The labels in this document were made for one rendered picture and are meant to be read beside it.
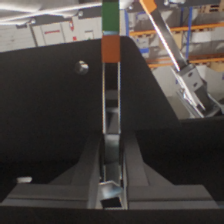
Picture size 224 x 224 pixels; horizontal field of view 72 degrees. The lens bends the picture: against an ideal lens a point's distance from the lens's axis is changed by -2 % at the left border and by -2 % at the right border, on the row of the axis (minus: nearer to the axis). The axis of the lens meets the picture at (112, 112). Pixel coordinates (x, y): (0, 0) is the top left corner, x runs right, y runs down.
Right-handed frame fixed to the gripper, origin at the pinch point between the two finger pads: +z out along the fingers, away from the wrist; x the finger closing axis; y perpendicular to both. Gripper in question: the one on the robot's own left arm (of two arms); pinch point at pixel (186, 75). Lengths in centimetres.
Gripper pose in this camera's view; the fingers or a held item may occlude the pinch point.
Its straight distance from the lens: 28.4
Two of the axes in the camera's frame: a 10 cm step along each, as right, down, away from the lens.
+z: -6.2, -5.2, -5.8
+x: -1.5, -6.6, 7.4
